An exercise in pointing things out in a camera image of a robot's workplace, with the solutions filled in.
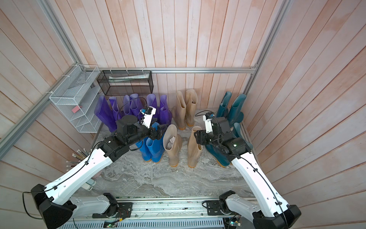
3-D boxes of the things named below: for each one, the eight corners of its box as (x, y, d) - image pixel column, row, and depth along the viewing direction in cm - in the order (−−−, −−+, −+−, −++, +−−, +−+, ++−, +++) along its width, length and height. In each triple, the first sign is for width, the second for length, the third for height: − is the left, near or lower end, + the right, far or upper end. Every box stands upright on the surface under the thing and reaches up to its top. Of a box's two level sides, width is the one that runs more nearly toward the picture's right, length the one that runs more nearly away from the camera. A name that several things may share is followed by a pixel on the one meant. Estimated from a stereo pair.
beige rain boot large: (179, 133, 108) (178, 108, 87) (172, 115, 119) (171, 90, 99) (186, 131, 109) (188, 106, 88) (179, 114, 120) (179, 88, 100)
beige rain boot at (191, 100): (185, 130, 109) (186, 105, 88) (184, 115, 120) (185, 89, 99) (195, 130, 109) (198, 105, 88) (193, 115, 120) (196, 89, 99)
